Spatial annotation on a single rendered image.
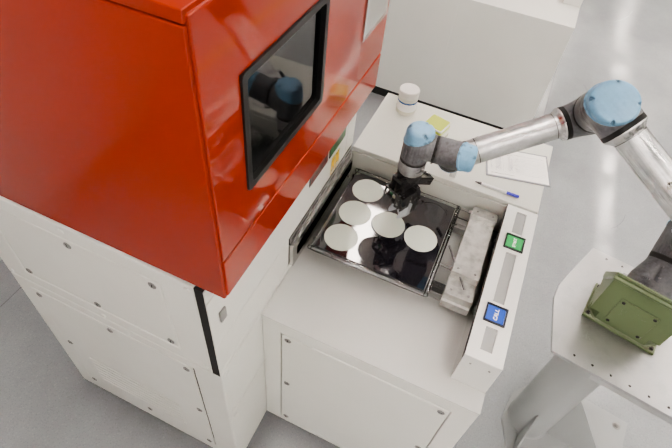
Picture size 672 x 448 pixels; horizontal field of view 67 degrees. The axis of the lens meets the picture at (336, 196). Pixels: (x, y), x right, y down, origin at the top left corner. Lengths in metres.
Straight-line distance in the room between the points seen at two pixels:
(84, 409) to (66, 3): 1.86
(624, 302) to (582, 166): 2.02
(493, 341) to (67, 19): 1.12
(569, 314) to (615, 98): 0.64
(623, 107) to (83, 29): 1.16
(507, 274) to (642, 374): 0.45
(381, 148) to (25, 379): 1.69
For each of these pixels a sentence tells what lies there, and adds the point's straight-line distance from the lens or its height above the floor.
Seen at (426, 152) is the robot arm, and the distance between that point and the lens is 1.35.
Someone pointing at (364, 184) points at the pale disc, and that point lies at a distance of 1.68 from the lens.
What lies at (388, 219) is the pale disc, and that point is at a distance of 1.59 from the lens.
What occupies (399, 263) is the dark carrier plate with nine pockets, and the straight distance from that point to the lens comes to 1.50.
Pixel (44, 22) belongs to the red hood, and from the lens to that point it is 0.79.
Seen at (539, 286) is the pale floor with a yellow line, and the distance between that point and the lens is 2.78.
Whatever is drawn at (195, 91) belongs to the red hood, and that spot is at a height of 1.71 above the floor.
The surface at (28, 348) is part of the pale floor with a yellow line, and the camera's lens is 2.57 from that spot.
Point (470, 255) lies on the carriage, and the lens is 1.60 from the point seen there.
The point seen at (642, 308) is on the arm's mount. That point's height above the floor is 0.96.
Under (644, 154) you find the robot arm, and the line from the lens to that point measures 1.44.
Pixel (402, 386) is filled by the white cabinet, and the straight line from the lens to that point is 1.45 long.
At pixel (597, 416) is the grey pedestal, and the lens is 2.55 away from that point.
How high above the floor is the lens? 2.10
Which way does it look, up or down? 47 degrees down
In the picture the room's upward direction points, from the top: 7 degrees clockwise
